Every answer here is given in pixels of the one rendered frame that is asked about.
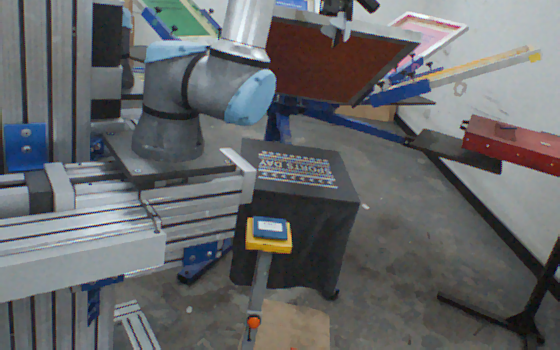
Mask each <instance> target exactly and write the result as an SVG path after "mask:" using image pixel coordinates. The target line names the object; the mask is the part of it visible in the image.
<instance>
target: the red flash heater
mask: <svg viewBox="0 0 560 350"><path fill-rule="evenodd" d="M499 127H507V128H517V129H499ZM462 140H463V143H462V146H461V148H465V149H467V150H470V151H474V152H476V153H479V154H483V155H485V156H491V157H494V158H497V159H499V160H503V161H506V162H508V163H512V164H517V165H521V166H523V167H526V168H529V169H532V170H535V171H538V172H544V173H547V174H550V175H553V176H556V177H558V178H560V138H557V137H554V136H551V135H548V134H545V133H541V132H538V131H531V130H528V129H525V128H522V127H518V126H515V125H512V124H508V123H502V122H499V121H496V120H492V119H489V118H486V117H483V116H480V115H476V114H472V115H471V118H470V121H469V123H468V125H467V128H466V132H465V134H464V137H463V139H462ZM540 142H544V143H548V144H549V145H550V147H548V146H544V145H541V144H540Z"/></svg>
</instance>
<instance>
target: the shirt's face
mask: <svg viewBox="0 0 560 350"><path fill-rule="evenodd" d="M258 150H262V151H268V152H274V153H281V154H287V155H293V156H306V157H312V158H318V159H325V160H328V163H329V165H330V167H331V170H332V173H333V177H334V180H335V182H336V184H337V187H338V189H333V188H326V187H320V186H313V185H307V184H300V183H293V182H286V181H273V180H266V179H259V178H258ZM241 157H242V158H243V159H244V160H245V161H247V162H248V163H249V164H250V165H252V166H253V167H254V168H255V169H256V170H257V174H256V180H255V185H254V189H266V190H273V191H280V192H287V193H293V194H300V195H308V196H315V197H321V198H335V199H341V200H349V201H356V202H358V201H359V198H358V195H357V192H356V190H355V189H354V187H353V184H352V182H351V181H350V176H349V174H348V173H347V171H346V168H345V166H344V164H343V163H342V158H341V156H340V155H339V152H338V151H334V150H328V149H322V148H309V147H303V146H297V145H291V144H284V143H278V142H272V141H266V140H260V139H248V138H243V146H242V156H241Z"/></svg>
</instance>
